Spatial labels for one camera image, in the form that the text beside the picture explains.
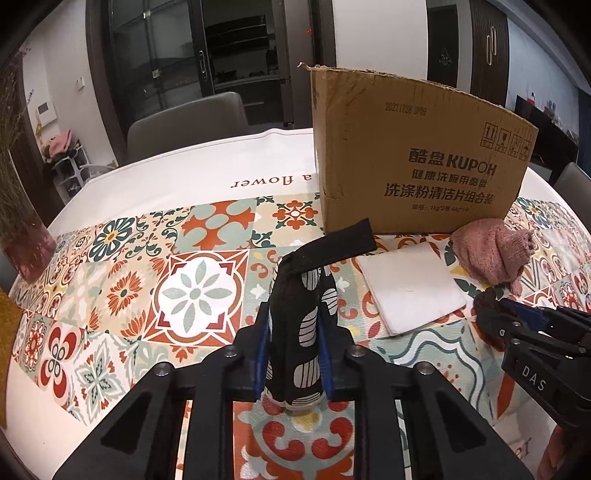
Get dark wooden panel door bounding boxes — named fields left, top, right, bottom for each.
left=470, top=0, right=509, bottom=108

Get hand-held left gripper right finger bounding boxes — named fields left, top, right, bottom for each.
left=316, top=300, right=555, bottom=480

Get person's right forearm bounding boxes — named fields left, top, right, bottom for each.
left=540, top=425, right=591, bottom=480

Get dried purple flowers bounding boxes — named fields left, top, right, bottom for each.
left=0, top=46, right=37, bottom=232

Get dark glass sliding door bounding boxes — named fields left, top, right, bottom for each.
left=88, top=0, right=338, bottom=139

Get patterned tile-print table runner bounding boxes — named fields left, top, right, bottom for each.
left=9, top=194, right=591, bottom=480

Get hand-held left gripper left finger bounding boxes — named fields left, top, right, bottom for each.
left=52, top=300, right=273, bottom=480

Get white shoe rack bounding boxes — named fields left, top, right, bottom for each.
left=44, top=129, right=94, bottom=204

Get grey dining chair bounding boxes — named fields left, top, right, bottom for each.
left=127, top=91, right=250, bottom=163
left=553, top=161, right=591, bottom=205

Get white folded cloth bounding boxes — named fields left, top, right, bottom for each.
left=355, top=242, right=468, bottom=337

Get black television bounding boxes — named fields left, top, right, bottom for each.
left=515, top=95, right=579, bottom=163

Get glass vase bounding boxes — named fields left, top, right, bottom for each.
left=0, top=203, right=57, bottom=283

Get woven tissue box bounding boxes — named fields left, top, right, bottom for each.
left=0, top=288, right=25, bottom=430

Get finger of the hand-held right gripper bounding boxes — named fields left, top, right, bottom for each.
left=476, top=302, right=591, bottom=357
left=501, top=298, right=591, bottom=340

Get pink knitted cloth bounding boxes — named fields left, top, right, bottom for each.
left=450, top=218, right=536, bottom=296

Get black white patterned pouch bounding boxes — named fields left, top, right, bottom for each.
left=265, top=218, right=377, bottom=411

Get brown cardboard box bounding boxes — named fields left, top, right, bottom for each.
left=298, top=62, right=540, bottom=235

